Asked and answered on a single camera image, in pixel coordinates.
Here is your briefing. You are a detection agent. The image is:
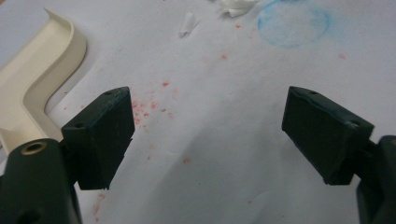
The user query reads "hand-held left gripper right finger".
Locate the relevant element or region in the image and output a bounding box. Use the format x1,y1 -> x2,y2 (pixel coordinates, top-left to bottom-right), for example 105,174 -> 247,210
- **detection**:
281,86 -> 375,186

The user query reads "pile of white paper scraps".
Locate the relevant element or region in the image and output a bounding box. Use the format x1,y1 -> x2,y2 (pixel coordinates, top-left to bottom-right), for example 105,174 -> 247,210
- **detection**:
178,0 -> 260,38

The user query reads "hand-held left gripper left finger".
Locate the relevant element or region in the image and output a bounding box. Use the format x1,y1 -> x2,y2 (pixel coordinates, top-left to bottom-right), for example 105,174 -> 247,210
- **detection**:
61,86 -> 135,190

